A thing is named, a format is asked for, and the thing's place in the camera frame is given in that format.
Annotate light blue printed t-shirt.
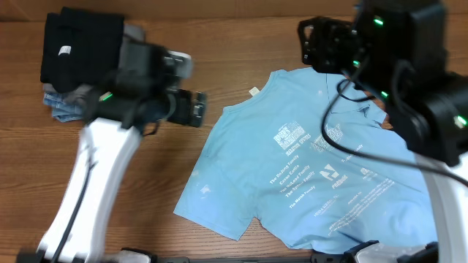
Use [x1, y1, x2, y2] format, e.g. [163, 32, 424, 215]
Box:
[175, 68, 437, 254]

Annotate folded black garment on stack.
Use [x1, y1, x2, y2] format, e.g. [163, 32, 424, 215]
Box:
[40, 7, 124, 93]

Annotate folded blue jeans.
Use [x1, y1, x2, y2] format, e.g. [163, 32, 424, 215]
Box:
[42, 93, 83, 123]

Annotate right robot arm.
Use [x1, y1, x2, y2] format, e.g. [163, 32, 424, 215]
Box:
[297, 0, 467, 262]

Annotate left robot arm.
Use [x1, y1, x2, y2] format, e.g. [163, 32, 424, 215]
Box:
[16, 41, 207, 262]

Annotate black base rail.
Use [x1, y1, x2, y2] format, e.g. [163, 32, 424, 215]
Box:
[109, 248, 352, 263]

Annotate folded grey garment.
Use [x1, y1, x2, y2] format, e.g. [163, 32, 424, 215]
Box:
[42, 24, 145, 106]

